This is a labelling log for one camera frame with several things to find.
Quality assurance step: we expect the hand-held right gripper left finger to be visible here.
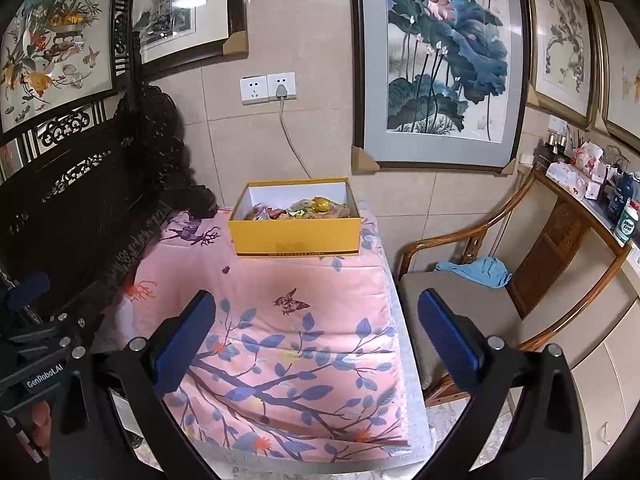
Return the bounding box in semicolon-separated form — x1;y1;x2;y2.
48;289;221;480

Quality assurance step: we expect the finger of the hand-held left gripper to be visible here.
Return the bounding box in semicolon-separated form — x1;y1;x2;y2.
4;272;52;331
10;311;98;361

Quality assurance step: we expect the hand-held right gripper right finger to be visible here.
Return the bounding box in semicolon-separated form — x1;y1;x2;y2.
415;288;586;480

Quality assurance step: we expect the yellow cardboard box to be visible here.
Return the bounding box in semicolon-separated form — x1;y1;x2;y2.
228;177;362;257

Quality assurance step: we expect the heap of assorted snack packets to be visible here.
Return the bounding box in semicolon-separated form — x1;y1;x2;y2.
243;195;351;222

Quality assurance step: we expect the person's left hand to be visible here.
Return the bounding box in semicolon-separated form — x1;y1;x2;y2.
27;400;53;456

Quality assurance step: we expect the wooden armchair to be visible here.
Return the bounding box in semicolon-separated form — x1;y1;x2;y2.
397;162;633;408

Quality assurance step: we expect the light blue cloth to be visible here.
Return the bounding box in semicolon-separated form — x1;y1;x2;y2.
434;256;513;288

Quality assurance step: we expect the dark carved wooden bench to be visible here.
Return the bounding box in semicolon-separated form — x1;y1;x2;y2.
0;77;219;331

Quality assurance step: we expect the pink floral blanket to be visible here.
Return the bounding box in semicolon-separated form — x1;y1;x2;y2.
102;200;433;463

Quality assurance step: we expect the white floral tissue pack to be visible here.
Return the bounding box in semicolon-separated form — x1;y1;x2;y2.
545;161;593;196

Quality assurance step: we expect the green white bottle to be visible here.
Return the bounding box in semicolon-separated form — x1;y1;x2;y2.
614;201;640;247

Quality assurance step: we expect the dark blue bottle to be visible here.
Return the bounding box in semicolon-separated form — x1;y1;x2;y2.
606;171;636;223

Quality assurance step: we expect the pink floral tissue pack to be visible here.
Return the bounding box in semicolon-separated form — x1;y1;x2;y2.
570;141;607;181

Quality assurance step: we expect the framed lotus painting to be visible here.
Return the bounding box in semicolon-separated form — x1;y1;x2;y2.
348;0;532;177

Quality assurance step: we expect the gold framed branch painting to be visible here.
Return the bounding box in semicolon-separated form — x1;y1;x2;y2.
522;0;608;131

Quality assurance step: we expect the dark framed landscape painting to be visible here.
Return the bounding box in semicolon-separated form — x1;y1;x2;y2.
132;0;249;81

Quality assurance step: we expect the grey plug with cable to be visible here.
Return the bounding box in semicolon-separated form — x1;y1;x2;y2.
276;84;313;181

